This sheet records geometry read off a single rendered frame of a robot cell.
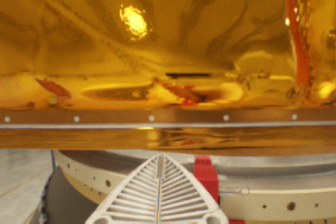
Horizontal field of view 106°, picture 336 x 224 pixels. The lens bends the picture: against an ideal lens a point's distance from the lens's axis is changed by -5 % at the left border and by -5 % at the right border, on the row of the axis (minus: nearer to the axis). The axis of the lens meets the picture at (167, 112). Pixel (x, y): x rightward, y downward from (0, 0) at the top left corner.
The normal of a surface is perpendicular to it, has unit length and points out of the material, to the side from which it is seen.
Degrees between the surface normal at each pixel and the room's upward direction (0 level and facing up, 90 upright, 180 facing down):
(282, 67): 93
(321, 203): 90
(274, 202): 90
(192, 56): 88
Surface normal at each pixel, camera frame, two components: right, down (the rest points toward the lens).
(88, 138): 0.02, 0.07
